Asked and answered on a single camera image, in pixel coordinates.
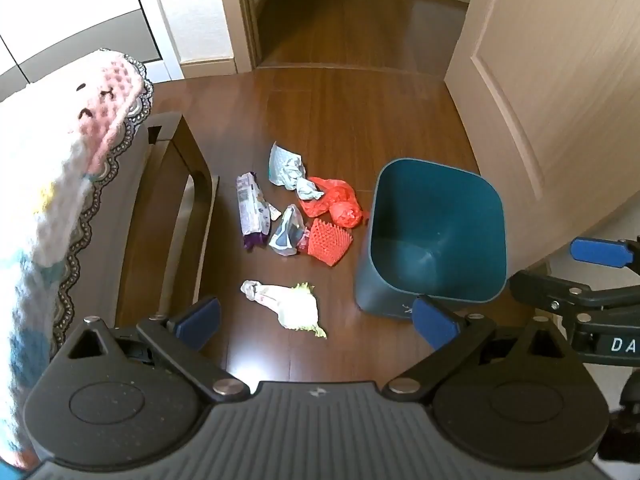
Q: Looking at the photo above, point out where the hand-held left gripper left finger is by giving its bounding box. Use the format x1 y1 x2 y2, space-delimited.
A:
52 296 252 404

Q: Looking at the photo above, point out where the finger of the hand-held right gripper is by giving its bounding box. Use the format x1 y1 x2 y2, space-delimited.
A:
571 236 640 269
510 270 640 312

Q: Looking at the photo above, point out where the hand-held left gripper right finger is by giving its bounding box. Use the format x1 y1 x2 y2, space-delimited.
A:
382 295 577 404

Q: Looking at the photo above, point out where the teal plastic bin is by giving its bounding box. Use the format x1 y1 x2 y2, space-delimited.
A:
354 158 510 319

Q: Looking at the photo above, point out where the purple snack wrapper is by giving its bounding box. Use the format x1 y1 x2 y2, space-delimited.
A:
236 172 274 251

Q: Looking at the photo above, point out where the clear silver wrapper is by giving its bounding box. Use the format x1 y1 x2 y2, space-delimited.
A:
268 204 311 259

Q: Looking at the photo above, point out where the orange foam fruit net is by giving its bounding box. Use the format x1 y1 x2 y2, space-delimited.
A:
306 218 354 267

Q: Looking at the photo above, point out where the red plastic bag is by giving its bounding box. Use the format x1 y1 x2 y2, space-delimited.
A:
299 176 369 232

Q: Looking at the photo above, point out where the beige wooden door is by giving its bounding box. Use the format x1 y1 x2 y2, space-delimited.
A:
444 0 640 283

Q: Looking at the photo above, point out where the crumpled white blue wrapper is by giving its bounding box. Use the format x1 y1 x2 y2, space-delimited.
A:
268 141 327 202

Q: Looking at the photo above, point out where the lace trimmed cloth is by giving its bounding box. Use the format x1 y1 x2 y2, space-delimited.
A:
47 59 156 361

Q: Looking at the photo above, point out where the pink white knitted blanket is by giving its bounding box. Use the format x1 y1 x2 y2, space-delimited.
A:
0 50 147 467

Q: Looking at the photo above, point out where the white wardrobe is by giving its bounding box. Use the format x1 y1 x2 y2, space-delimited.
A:
0 0 187 92

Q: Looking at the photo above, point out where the dark wooden furniture frame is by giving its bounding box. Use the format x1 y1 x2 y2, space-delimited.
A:
114 110 221 333

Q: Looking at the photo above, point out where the beige door frame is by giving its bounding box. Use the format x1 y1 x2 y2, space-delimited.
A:
233 0 264 74

